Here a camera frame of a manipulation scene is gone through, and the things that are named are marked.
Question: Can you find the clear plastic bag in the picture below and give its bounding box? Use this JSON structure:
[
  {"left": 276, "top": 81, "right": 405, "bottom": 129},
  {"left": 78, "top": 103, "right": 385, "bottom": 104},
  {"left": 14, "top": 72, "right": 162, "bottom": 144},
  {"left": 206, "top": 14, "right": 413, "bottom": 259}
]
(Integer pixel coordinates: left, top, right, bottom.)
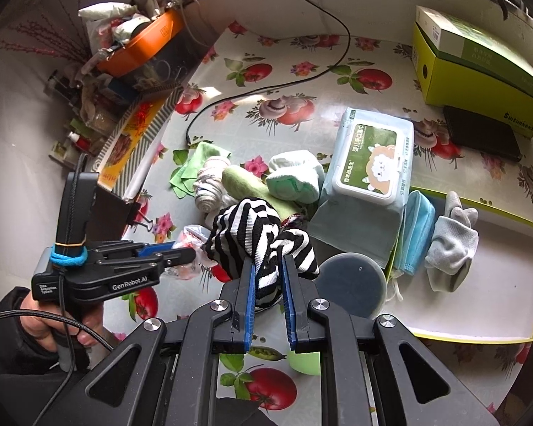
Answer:
[{"left": 171, "top": 225, "right": 232, "bottom": 282}]

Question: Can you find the round grey lid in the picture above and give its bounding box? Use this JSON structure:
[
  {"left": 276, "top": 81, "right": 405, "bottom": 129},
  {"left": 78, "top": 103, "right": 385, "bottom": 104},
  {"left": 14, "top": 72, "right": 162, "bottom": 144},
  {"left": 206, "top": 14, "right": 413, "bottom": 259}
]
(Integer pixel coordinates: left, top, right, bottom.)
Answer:
[{"left": 317, "top": 252, "right": 388, "bottom": 320}]

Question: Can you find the green cloth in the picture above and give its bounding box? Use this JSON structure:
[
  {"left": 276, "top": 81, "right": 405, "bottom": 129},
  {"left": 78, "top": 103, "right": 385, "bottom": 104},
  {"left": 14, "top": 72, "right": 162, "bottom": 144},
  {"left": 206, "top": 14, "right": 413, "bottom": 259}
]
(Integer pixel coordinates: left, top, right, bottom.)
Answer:
[{"left": 169, "top": 141, "right": 225, "bottom": 200}]

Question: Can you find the white bag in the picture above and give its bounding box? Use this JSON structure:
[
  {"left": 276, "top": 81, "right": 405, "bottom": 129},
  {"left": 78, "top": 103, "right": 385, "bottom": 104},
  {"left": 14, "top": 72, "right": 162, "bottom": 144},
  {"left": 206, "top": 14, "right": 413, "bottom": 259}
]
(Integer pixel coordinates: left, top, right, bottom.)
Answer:
[{"left": 77, "top": 2, "right": 136, "bottom": 21}]

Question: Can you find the yellow-green box lid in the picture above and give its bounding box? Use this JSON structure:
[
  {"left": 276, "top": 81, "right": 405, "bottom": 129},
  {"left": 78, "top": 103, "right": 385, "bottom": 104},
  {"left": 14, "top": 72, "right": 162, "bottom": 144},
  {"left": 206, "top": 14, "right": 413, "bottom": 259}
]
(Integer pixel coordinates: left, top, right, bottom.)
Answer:
[{"left": 384, "top": 186, "right": 533, "bottom": 344}]

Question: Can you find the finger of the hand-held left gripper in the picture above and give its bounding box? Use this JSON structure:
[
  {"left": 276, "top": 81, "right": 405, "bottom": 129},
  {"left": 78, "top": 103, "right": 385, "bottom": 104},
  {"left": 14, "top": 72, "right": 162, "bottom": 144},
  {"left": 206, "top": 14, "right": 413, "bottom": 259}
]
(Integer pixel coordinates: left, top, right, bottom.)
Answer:
[
  {"left": 98, "top": 248, "right": 197, "bottom": 273},
  {"left": 88, "top": 240, "right": 177, "bottom": 262}
]

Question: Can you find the blue face mask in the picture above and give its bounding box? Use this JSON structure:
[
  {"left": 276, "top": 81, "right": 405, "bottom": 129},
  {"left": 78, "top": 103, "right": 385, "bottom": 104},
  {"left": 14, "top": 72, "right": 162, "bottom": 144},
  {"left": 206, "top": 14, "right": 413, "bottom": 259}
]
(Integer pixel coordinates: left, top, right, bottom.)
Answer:
[{"left": 391, "top": 190, "right": 437, "bottom": 303}]

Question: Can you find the printed paper sheet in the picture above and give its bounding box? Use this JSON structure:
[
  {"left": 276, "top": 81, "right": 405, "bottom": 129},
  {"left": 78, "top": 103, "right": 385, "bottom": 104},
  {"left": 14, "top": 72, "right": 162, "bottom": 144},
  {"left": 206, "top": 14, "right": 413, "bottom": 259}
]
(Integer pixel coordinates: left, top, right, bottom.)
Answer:
[{"left": 89, "top": 89, "right": 185, "bottom": 191}]

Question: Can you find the person's left hand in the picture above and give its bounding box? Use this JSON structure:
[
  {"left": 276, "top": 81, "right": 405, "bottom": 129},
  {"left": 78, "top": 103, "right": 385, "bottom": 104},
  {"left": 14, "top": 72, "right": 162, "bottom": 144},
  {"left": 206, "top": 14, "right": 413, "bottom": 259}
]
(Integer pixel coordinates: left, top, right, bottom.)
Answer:
[{"left": 20, "top": 295, "right": 104, "bottom": 352}]

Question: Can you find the black phone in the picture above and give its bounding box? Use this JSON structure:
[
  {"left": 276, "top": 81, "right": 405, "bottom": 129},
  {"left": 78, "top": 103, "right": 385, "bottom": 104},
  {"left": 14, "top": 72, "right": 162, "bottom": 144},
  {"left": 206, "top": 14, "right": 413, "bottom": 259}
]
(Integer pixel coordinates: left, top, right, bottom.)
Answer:
[{"left": 443, "top": 105, "right": 522, "bottom": 162}]

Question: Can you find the wet wipes pack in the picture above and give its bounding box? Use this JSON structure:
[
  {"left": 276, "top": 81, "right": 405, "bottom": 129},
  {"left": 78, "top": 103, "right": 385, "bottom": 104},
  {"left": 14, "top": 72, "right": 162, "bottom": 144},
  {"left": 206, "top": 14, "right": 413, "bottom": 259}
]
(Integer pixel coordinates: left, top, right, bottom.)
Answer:
[{"left": 314, "top": 106, "right": 415, "bottom": 271}]

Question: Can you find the white green carton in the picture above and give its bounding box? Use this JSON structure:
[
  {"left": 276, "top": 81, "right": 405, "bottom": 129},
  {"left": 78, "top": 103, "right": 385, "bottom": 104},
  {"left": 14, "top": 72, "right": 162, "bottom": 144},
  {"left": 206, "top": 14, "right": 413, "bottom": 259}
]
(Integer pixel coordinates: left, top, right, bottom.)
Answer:
[{"left": 415, "top": 5, "right": 533, "bottom": 100}]

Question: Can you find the person's left forearm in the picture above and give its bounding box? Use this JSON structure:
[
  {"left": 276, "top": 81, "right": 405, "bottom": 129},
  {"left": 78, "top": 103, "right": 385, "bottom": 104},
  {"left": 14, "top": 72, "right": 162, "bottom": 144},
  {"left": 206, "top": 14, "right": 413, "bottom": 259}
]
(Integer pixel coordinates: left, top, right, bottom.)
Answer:
[{"left": 0, "top": 286, "right": 90, "bottom": 426}]

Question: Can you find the black binder clip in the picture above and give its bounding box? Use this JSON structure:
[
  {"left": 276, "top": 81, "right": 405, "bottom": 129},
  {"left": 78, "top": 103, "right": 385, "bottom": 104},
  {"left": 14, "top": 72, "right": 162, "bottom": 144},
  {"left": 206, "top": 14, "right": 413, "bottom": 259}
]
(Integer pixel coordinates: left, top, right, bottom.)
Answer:
[{"left": 128, "top": 196, "right": 157, "bottom": 232}]

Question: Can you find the yellow-green shoe box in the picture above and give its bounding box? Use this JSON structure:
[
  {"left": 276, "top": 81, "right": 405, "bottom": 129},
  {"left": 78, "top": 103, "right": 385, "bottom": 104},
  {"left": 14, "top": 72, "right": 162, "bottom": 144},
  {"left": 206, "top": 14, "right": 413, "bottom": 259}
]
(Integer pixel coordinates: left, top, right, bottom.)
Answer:
[{"left": 412, "top": 22, "right": 533, "bottom": 138}]

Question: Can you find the pale mint sock bundle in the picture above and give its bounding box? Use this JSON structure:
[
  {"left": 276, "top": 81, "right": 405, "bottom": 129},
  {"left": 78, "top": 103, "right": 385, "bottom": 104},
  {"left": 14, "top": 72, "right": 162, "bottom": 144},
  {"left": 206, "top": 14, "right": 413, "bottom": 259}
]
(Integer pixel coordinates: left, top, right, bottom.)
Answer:
[{"left": 265, "top": 150, "right": 325, "bottom": 207}]

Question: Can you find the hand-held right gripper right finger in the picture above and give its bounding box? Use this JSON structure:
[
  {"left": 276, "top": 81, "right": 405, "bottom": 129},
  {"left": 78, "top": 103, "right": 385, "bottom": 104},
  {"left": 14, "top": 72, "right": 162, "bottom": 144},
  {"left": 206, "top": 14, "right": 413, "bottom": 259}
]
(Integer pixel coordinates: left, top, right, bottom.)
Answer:
[{"left": 281, "top": 254, "right": 500, "bottom": 426}]

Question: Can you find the orange basin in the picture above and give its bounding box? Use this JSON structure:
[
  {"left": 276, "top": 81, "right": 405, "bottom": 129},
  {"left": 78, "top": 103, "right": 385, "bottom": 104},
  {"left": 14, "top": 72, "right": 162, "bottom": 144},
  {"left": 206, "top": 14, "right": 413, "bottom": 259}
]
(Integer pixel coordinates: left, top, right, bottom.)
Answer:
[{"left": 97, "top": 9, "right": 185, "bottom": 77}]

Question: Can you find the thin black cable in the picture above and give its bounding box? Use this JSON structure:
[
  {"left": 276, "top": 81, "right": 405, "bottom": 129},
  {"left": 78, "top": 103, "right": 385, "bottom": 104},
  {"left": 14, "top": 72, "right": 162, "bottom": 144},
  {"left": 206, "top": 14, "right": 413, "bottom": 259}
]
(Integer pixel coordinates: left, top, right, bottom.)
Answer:
[{"left": 185, "top": 0, "right": 351, "bottom": 146}]

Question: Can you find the black braided cable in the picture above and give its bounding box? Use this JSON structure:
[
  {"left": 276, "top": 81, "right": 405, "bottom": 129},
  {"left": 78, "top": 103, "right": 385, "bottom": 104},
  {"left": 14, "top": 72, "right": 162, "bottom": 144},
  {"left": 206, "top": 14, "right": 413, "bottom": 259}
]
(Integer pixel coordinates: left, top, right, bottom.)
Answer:
[{"left": 0, "top": 311, "right": 116, "bottom": 351}]

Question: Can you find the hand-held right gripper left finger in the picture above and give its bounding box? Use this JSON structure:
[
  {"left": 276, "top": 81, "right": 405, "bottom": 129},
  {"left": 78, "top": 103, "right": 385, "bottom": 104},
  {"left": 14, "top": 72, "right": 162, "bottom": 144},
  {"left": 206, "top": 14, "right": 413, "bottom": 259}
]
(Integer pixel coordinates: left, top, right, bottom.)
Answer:
[{"left": 29, "top": 255, "right": 256, "bottom": 426}]

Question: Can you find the floral tablecloth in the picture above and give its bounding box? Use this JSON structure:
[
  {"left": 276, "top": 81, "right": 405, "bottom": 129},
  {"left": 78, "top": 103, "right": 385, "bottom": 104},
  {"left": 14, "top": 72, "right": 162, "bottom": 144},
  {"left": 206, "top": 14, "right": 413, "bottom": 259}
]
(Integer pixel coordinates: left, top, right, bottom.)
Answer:
[{"left": 102, "top": 20, "right": 533, "bottom": 426}]

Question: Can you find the grey glove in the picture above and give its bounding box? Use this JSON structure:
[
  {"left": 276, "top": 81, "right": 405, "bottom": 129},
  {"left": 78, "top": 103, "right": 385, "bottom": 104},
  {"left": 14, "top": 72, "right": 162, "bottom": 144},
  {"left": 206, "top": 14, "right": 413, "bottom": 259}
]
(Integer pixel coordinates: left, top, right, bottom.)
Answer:
[{"left": 424, "top": 191, "right": 479, "bottom": 291}]

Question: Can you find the grey striped sock roll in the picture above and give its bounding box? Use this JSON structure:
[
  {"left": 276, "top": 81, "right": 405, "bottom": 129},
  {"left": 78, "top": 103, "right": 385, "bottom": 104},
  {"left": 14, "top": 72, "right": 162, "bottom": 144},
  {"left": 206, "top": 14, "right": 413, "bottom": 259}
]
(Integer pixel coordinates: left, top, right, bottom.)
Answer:
[{"left": 193, "top": 155, "right": 232, "bottom": 214}]

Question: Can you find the black white striped sock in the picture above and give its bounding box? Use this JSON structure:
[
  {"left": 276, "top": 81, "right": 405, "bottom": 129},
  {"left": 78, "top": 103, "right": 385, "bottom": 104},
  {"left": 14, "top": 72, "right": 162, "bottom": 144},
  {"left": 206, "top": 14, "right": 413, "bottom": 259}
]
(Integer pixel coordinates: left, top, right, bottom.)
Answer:
[{"left": 204, "top": 196, "right": 321, "bottom": 309}]

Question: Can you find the green sock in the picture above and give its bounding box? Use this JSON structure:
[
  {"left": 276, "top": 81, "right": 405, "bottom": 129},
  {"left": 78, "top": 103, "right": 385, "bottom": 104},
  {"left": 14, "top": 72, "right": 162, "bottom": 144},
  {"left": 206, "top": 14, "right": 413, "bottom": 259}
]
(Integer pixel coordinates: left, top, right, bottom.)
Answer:
[{"left": 222, "top": 165, "right": 312, "bottom": 231}]

